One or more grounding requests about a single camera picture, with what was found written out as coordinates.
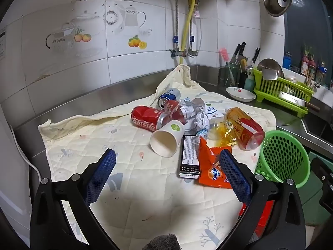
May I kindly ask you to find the black cigarette box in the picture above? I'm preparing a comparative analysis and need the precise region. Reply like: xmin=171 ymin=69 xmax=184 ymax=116
xmin=178 ymin=135 xmax=201 ymax=180

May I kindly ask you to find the red cola can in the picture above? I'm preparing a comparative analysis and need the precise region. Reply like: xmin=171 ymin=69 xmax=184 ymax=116
xmin=131 ymin=105 xmax=172 ymax=132

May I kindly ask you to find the blue soda can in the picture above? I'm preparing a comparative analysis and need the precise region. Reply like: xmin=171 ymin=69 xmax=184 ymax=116
xmin=158 ymin=87 xmax=181 ymax=109

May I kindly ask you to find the white power cable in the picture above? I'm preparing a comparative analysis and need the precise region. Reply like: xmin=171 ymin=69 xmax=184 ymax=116
xmin=9 ymin=125 xmax=42 ymax=183

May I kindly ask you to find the green dish rack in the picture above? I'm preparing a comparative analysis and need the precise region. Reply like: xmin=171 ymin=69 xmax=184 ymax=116
xmin=253 ymin=68 xmax=315 ymax=118

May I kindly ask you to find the large black handled knife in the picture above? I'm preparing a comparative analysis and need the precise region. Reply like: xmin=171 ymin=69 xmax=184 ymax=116
xmin=233 ymin=42 xmax=246 ymax=63

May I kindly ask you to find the steel bowl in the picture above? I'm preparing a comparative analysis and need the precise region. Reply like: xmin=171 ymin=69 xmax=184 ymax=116
xmin=256 ymin=59 xmax=284 ymax=80

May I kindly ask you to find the steel spatula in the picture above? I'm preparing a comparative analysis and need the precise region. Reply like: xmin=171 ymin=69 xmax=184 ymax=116
xmin=261 ymin=68 xmax=279 ymax=81

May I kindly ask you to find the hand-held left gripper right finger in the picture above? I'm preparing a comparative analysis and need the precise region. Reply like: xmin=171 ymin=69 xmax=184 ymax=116
xmin=216 ymin=148 xmax=306 ymax=250

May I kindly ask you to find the white plate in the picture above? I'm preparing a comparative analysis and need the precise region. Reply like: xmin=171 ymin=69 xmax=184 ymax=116
xmin=226 ymin=87 xmax=257 ymax=103

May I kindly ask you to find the white paper cup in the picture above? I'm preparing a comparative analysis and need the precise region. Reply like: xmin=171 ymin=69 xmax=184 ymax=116
xmin=150 ymin=120 xmax=185 ymax=158

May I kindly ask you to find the green utensil holder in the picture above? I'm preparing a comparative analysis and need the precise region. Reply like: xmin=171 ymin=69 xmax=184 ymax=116
xmin=224 ymin=62 xmax=241 ymax=86

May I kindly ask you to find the teal bottle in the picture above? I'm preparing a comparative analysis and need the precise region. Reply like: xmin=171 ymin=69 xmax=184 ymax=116
xmin=244 ymin=74 xmax=257 ymax=91

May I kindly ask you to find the yellow candy wrapper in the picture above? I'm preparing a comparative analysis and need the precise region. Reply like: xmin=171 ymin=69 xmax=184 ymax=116
xmin=208 ymin=121 xmax=238 ymax=148

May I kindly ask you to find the yellow gas hose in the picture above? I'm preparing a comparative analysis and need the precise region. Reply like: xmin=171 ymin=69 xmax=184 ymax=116
xmin=179 ymin=0 xmax=198 ymax=65

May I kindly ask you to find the orange snack packet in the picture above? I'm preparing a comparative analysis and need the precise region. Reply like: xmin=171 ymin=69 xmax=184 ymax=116
xmin=198 ymin=137 xmax=233 ymax=189

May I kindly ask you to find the long metal flexible hose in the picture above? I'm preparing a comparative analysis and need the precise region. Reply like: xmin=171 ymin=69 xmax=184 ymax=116
xmin=174 ymin=0 xmax=180 ymax=50

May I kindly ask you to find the white milk carton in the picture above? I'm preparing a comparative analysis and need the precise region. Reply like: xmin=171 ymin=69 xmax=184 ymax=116
xmin=205 ymin=101 xmax=225 ymax=124

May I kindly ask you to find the white paper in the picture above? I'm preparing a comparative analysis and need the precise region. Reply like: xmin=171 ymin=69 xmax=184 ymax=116
xmin=181 ymin=97 xmax=210 ymax=136

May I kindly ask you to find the green plastic basket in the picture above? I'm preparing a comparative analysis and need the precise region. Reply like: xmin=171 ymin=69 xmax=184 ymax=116
xmin=254 ymin=130 xmax=311 ymax=189

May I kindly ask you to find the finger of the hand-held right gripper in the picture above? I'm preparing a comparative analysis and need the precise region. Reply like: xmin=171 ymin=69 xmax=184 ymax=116
xmin=311 ymin=156 xmax=333 ymax=215

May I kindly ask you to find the red clear plastic cup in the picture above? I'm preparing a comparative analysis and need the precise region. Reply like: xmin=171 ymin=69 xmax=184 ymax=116
xmin=163 ymin=97 xmax=206 ymax=125

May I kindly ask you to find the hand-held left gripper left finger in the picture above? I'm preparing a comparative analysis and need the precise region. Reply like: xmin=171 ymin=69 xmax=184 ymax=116
xmin=29 ymin=148 xmax=120 ymax=250

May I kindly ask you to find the cream quilted blanket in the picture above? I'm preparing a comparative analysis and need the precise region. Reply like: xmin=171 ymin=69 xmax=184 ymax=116
xmin=38 ymin=64 xmax=277 ymax=250

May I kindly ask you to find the red plastic stool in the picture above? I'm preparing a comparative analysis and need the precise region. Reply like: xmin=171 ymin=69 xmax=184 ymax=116
xmin=238 ymin=200 xmax=275 ymax=236

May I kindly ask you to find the steel sink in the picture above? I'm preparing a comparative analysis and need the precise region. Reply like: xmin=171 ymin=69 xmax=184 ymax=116
xmin=302 ymin=112 xmax=333 ymax=146

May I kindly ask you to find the blue plastic jar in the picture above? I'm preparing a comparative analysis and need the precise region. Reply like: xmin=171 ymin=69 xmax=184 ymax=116
xmin=283 ymin=52 xmax=293 ymax=69

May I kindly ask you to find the steel cleaver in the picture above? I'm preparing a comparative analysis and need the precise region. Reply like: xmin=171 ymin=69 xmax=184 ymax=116
xmin=277 ymin=91 xmax=320 ymax=111

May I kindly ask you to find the small black handled knife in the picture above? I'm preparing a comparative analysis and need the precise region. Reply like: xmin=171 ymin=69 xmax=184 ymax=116
xmin=251 ymin=47 xmax=261 ymax=65

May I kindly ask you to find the pink bottle brush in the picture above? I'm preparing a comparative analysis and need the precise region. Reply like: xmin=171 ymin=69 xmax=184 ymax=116
xmin=219 ymin=47 xmax=236 ymax=84

